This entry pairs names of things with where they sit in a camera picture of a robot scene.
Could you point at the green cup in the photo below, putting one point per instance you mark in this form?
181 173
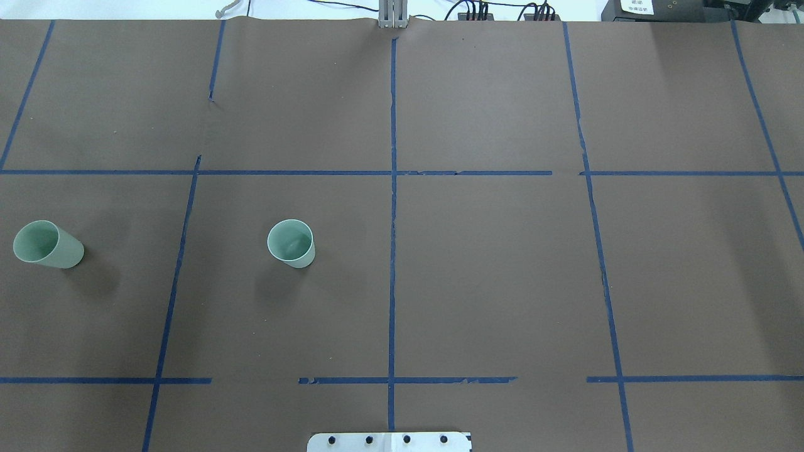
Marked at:
291 241
43 242

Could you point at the aluminium frame post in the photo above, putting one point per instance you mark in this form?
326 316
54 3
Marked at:
393 14

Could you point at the white pedestal column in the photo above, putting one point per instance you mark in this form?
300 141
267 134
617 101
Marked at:
391 441

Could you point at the black mini computer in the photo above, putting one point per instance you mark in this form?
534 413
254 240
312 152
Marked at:
654 11

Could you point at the orange black adapter box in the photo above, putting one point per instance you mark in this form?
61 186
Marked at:
476 11

